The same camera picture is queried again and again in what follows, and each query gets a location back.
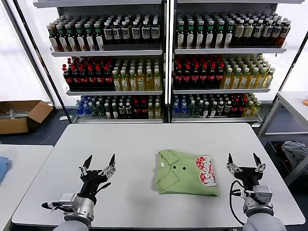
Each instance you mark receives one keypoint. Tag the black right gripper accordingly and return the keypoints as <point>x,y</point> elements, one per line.
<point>249,175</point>

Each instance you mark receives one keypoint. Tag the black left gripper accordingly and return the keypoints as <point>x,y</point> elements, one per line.
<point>92,179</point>

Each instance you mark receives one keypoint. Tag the green polo shirt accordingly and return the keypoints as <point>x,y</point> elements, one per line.
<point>183,180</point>

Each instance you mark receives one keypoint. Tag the black storage bin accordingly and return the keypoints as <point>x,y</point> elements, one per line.
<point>273,149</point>

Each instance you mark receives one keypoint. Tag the red cloth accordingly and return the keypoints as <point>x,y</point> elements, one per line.
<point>286,160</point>

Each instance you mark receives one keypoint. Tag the yellow juice bottle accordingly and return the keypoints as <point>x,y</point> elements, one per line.
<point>256,110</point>
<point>269,80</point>
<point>141,82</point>
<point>149,82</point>
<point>157,111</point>
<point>227,80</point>
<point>245,80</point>
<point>150,111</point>
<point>124,83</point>
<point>249,111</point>
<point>133,82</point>
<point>117,83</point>
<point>253,80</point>
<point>262,80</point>
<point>157,81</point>
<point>236,80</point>

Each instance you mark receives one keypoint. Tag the white label dark drink bottle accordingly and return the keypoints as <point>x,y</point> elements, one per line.
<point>267,31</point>
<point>126,33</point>
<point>258,31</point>
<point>285,31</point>
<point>108,33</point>
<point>146,32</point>
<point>107,112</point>
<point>117,33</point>
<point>276,31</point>
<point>206,111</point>
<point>136,33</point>
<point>115,112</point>
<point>155,32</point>
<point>213,111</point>

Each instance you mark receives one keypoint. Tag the grey blue crumpled cloth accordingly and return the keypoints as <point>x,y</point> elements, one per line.
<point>294,151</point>

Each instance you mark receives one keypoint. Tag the teal clear water bottle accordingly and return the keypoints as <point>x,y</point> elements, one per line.
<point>199,110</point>
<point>93,111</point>
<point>192,110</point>
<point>100,111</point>

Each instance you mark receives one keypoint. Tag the red cap cola bottle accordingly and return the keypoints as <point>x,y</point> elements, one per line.
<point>92,79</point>
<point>108,79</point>
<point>212,77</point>
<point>101,79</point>
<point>203,77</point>
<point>137,110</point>
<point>235,108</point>
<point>195,77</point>
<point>68,79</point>
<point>178,77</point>
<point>187,77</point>
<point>84,79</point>
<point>76,79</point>
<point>242,108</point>
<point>144,110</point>
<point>220,77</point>

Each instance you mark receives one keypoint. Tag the blue water bottle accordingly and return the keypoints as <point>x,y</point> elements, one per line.
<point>86,111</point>
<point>183,109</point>
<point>176,109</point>
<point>79,110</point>

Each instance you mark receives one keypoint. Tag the beige label dark drink bottle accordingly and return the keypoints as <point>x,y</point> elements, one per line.
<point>249,32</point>
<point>239,32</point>
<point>122,111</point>
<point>227,108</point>
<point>128,111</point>
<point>221,109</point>

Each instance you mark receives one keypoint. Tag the white paper scrap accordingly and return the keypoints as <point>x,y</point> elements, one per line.
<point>63,118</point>

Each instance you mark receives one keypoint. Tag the brown cardboard box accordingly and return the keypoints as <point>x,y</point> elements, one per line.
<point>36,113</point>

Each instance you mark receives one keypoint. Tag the blue folded cloth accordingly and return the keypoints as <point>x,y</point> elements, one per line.
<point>3,168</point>

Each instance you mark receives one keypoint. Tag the black slanted pole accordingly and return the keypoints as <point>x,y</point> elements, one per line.
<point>288,72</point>
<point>43,60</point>

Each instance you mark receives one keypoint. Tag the grey metal parts bundle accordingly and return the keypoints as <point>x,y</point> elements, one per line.
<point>14,113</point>

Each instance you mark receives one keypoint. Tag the grey metal shelving unit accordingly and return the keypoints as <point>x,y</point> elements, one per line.
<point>108,53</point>
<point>228,51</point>

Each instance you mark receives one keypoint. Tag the green cap tea bottle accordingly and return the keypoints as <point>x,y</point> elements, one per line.
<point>210,36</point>
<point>80,38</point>
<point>71,38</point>
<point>200,36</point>
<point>229,36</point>
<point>181,36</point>
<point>98,37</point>
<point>62,38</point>
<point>89,37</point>
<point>54,38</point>
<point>190,36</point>
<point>220,36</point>

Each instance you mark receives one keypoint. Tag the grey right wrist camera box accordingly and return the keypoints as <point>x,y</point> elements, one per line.
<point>262,193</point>

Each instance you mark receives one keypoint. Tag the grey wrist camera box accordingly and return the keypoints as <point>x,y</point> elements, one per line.
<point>262,193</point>
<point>68,201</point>

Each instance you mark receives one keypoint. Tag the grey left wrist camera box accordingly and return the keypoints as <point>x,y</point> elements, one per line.
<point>68,201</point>

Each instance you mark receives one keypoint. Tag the grey metal frame bar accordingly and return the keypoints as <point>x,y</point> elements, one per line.
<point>298,168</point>

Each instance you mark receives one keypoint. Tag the grey frame side table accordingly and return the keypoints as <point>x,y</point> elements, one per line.
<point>296,103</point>

